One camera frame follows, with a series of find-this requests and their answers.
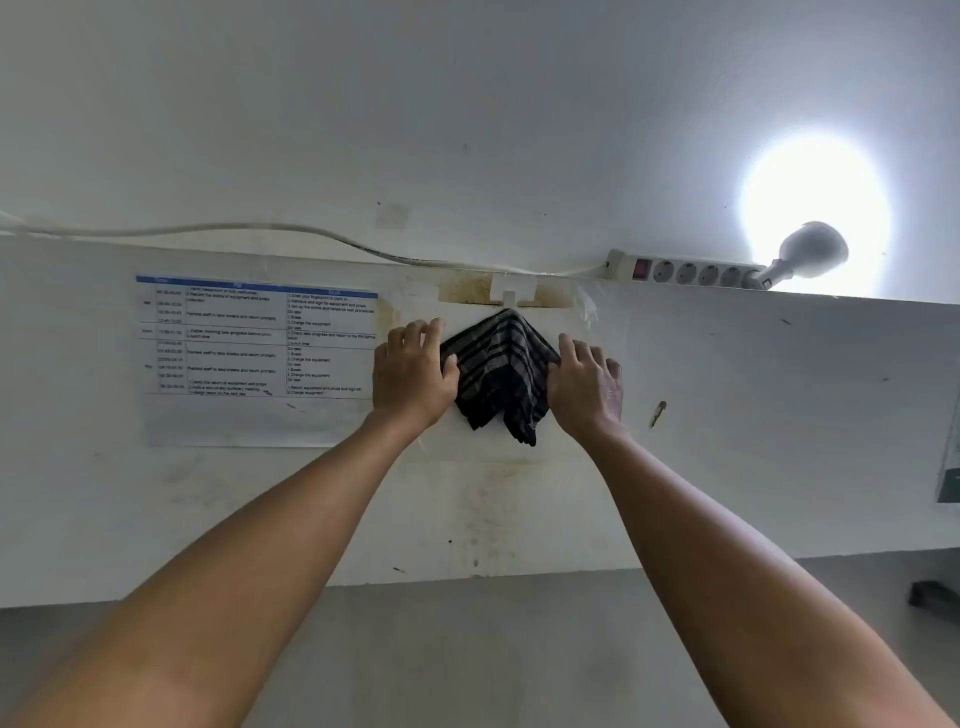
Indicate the person's left hand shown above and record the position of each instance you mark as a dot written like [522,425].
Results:
[412,375]

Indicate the person's right hand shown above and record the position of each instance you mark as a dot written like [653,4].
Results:
[589,394]

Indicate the dark plaid cloth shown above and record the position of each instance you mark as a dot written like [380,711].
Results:
[499,367]

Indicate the person's right forearm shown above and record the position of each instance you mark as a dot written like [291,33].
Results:
[735,600]

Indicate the person's left forearm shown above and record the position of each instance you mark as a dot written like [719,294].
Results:
[225,585]

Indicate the dark metal stair railing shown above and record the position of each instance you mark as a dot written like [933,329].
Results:
[934,600]

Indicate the white power strip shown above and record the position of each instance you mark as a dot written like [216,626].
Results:
[675,271]

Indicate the printed schedule paper sheet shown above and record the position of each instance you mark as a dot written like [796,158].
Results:
[225,337]

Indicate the white lamp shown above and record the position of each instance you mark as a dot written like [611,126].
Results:
[810,247]

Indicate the white wall hook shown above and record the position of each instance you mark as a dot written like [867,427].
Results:
[510,289]

